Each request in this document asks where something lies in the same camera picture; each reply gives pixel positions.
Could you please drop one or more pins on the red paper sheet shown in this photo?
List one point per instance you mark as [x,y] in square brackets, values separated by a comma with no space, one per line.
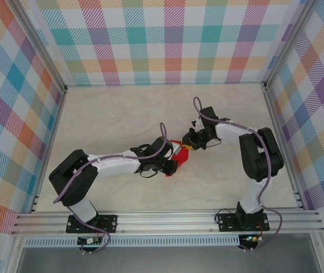
[183,157]

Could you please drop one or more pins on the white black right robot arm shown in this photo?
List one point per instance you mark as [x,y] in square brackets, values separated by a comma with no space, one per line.
[227,130]

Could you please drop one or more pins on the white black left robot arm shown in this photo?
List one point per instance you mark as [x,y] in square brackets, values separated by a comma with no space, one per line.
[113,163]

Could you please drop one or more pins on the grey metal panel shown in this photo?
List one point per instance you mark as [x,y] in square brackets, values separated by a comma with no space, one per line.
[164,261]

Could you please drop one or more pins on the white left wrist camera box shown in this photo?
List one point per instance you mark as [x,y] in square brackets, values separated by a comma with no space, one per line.
[176,148]

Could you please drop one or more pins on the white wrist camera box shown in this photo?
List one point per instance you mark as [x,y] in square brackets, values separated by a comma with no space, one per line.
[176,148]
[198,125]

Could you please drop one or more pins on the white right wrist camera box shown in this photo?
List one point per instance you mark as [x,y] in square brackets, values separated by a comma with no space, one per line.
[198,125]

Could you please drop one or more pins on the aluminium mounting rail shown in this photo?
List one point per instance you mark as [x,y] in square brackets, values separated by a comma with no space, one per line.
[164,223]

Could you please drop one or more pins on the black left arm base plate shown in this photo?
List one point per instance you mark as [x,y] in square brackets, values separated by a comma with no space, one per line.
[109,224]

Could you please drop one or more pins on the aluminium table side rail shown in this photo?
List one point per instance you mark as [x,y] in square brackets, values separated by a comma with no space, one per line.
[282,142]
[51,136]

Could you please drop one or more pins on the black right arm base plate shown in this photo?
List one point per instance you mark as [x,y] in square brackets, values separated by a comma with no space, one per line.
[228,223]

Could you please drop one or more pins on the aluminium frame post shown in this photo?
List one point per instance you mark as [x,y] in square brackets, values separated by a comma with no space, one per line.
[40,48]
[288,42]

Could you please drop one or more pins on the aluminium frame leg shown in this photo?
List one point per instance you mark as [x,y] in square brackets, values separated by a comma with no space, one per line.
[321,254]
[13,256]

